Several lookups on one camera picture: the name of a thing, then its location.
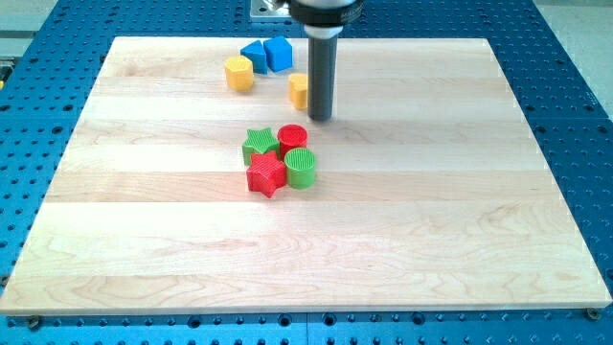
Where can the black robot arm flange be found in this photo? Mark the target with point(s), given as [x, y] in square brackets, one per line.
[325, 14]

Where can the yellow heart block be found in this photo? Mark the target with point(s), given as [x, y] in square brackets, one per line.
[298, 90]

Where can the yellow hexagon block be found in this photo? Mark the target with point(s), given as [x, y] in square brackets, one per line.
[239, 73]

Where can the green cylinder block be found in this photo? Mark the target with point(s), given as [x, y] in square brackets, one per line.
[300, 168]

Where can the red star block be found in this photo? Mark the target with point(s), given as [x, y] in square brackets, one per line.
[266, 174]

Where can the red cylinder block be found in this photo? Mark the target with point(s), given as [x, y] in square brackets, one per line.
[290, 137]

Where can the green star block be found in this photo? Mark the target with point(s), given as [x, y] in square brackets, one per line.
[259, 141]

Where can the blue cube block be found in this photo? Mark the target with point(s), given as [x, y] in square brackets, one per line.
[279, 53]

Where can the light wooden board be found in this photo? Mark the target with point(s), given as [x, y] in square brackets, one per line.
[430, 193]

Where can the blue triangle block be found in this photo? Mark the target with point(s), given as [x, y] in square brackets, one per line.
[255, 52]

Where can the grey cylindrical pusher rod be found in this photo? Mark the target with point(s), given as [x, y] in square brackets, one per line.
[322, 48]

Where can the silver metal mounting plate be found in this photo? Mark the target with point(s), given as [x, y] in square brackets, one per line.
[263, 11]

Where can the left board clamp screw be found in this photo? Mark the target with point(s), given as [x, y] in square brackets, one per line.
[33, 322]

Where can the board clamp screw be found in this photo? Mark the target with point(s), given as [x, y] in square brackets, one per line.
[593, 314]
[33, 322]

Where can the right board clamp screw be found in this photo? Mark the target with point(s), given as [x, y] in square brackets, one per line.
[593, 314]

